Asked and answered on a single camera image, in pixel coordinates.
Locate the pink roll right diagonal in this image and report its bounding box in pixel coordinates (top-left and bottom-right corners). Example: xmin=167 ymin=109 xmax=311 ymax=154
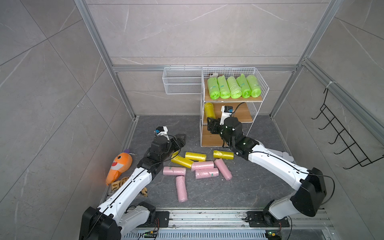
xmin=214 ymin=159 xmax=233 ymax=181

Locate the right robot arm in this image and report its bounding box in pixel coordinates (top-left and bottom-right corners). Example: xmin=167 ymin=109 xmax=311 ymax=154
xmin=207 ymin=117 xmax=327 ymax=226

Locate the yellow roll middle horizontal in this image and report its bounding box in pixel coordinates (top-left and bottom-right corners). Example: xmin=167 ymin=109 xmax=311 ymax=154
xmin=185 ymin=152 xmax=207 ymax=162

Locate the pink roll upper centre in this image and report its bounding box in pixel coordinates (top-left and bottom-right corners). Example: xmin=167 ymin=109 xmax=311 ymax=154
xmin=191 ymin=161 xmax=215 ymax=171

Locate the green roll diagonal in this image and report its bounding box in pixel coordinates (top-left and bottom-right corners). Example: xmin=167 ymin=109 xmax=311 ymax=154
xmin=247 ymin=75 xmax=262 ymax=98

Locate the brown patterned flat item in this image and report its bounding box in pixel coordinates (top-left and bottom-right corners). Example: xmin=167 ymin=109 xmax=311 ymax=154
xmin=111 ymin=176 xmax=148 ymax=197

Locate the yellow roll horizontal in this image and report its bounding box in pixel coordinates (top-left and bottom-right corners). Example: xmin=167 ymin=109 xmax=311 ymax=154
xmin=185 ymin=152 xmax=207 ymax=162
xmin=213 ymin=150 xmax=234 ymax=160

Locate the black wire wall hook rack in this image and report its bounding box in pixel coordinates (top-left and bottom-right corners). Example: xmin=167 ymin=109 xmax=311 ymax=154
xmin=311 ymin=88 xmax=384 ymax=170

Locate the green roll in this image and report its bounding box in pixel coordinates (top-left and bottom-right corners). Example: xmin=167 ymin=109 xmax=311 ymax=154
xmin=236 ymin=74 xmax=252 ymax=99
xmin=207 ymin=77 xmax=221 ymax=100
xmin=227 ymin=76 xmax=242 ymax=99
xmin=218 ymin=75 xmax=231 ymax=99

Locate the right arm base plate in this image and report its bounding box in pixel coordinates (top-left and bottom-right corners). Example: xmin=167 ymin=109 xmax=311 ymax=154
xmin=244 ymin=211 xmax=290 ymax=228

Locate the white wire three-tier shelf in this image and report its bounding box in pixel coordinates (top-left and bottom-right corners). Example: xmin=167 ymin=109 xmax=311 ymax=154
xmin=200 ymin=67 xmax=269 ymax=147

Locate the yellow roll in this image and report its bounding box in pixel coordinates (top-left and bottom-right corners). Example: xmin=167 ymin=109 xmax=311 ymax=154
xmin=204 ymin=103 xmax=216 ymax=119

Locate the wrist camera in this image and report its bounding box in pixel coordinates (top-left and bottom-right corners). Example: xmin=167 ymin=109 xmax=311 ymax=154
xmin=220 ymin=106 xmax=234 ymax=125
xmin=155 ymin=126 xmax=169 ymax=139

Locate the pink roll bottom upright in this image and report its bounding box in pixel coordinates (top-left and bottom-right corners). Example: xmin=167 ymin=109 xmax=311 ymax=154
xmin=176 ymin=176 xmax=188 ymax=203

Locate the orange carrot plush toy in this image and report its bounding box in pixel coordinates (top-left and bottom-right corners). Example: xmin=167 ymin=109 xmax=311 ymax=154
xmin=106 ymin=152 xmax=133 ymax=186

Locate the pink roll left horizontal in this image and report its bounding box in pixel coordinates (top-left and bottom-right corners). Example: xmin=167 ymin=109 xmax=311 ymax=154
xmin=163 ymin=166 xmax=187 ymax=176

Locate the yellow roll right horizontal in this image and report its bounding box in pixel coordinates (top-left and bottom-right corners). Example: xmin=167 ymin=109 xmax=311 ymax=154
xmin=213 ymin=150 xmax=234 ymax=160

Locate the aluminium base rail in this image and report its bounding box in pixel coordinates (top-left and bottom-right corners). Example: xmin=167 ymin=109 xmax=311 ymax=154
xmin=157 ymin=208 xmax=334 ymax=230

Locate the yellow roll diagonal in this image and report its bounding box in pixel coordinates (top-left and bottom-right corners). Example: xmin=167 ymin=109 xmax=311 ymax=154
xmin=171 ymin=153 xmax=194 ymax=169

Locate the white round paddle object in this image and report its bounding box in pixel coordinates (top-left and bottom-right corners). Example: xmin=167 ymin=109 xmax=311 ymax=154
xmin=266 ymin=148 xmax=295 ymax=163

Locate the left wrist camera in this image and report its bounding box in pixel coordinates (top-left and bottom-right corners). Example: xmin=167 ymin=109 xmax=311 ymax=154
xmin=155 ymin=126 xmax=169 ymax=139

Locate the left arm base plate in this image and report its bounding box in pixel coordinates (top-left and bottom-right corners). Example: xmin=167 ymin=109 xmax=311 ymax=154
xmin=142 ymin=211 xmax=170 ymax=228

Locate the pink roll lower centre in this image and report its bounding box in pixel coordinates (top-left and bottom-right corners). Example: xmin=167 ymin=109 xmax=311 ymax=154
xmin=195 ymin=168 xmax=219 ymax=179

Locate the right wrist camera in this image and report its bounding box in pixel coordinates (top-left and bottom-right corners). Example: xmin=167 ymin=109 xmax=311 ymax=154
xmin=220 ymin=106 xmax=234 ymax=125

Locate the white wire wall basket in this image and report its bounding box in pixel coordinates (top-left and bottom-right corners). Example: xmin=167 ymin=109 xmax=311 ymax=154
xmin=162 ymin=67 xmax=202 ymax=95

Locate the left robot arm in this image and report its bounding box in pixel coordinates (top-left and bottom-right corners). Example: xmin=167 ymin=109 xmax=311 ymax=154
xmin=79 ymin=134 xmax=186 ymax=240

